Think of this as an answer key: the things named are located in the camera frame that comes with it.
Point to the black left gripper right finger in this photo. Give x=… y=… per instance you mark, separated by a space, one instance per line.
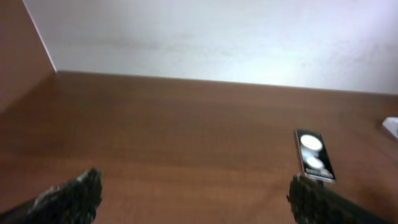
x=312 y=203

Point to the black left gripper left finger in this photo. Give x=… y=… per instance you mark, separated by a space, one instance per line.
x=75 y=201

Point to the black smartphone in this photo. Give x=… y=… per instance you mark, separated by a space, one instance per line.
x=314 y=158

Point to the white power strip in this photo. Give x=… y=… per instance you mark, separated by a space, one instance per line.
x=390 y=124

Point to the brown wooden left side panel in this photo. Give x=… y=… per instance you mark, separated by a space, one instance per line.
x=24 y=60

